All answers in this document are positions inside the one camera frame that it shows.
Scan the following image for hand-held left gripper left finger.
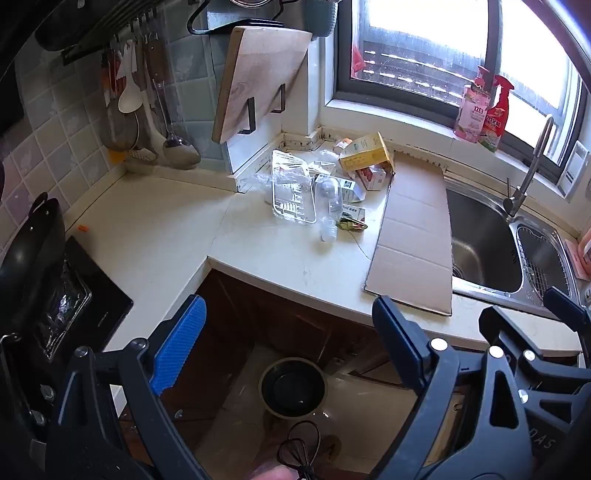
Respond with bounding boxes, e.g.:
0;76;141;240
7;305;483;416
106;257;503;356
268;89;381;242
46;294;218;480

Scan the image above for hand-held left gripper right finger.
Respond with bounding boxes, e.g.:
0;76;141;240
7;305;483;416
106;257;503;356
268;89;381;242
369;295;534;480

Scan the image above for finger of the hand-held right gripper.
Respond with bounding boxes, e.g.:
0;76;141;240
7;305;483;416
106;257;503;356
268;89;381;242
479;305;579;371
543;285;591;331

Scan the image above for round trash bin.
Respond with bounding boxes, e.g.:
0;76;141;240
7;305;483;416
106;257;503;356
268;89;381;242
259;356;328;418

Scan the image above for yellow cardboard box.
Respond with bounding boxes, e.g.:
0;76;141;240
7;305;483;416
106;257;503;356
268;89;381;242
339;132;396;174

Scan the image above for pink container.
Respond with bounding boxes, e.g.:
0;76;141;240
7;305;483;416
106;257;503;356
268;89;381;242
566;228;591;278

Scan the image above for brown wooden cabinet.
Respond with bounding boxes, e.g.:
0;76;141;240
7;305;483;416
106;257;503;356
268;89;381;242
120;268;467;467

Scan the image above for steel sink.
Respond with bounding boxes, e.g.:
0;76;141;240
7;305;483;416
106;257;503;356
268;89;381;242
443;178;583;319

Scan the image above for black glass stove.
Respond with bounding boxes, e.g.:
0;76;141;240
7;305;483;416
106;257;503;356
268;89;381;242
28;235;134;365

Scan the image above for brown cardboard sheet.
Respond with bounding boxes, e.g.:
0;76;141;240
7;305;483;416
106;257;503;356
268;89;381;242
364;150;454;317

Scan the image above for steel faucet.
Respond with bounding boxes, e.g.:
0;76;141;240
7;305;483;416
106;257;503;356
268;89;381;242
502;114;556;217

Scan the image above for clear plastic bottle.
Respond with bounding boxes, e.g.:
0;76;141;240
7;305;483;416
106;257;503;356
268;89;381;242
316;178;345;243

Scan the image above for white green box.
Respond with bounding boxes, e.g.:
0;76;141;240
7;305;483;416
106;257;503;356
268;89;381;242
339;178;368;204

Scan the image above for red white box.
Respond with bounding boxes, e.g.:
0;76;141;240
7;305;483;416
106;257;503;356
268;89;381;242
355;164;389;191

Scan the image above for black wok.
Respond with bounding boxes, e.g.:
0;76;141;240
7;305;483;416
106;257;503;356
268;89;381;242
0;191;68;324

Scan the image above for clear plastic tray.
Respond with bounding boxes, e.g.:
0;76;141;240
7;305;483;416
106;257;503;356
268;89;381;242
270;150;319;224

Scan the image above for steel ladle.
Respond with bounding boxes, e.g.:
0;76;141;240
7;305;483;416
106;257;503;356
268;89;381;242
147;41;202;169

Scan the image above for slotted steel turner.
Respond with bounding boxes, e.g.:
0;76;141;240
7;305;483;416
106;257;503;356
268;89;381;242
128;106;160;162

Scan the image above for red spray bottle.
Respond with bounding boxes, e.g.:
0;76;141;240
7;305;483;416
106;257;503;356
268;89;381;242
478;74;515;153

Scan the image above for pink detergent bottle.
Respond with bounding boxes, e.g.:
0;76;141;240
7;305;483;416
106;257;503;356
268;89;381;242
453;65;492;145

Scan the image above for grey skimmer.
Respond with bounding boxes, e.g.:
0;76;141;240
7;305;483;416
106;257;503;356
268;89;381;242
102;102;141;151

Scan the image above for white rice paddle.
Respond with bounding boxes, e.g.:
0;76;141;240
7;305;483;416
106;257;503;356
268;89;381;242
117;39;143;114

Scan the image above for window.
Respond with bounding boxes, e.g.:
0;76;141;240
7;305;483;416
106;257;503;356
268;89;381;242
335;0;587;169

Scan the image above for wooden cutting board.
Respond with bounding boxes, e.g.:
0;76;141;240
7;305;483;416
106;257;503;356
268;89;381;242
211;25;314;145

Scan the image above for black range hood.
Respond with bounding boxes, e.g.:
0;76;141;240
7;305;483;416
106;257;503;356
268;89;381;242
32;0;199;54

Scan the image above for wire drain basket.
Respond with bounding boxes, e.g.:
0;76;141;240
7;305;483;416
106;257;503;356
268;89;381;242
515;224;575;301

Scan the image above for white wall socket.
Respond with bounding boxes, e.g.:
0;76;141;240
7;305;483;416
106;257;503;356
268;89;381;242
556;141;591;199

